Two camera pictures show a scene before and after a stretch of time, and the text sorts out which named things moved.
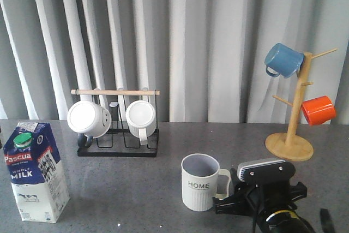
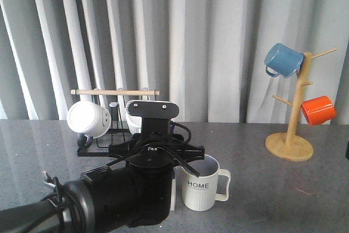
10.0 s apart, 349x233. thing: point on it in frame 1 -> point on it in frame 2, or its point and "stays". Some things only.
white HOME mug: (199, 175) stays
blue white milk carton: (38, 179) -> (173, 203)
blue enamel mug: (281, 59) stays
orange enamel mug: (318, 110) stays
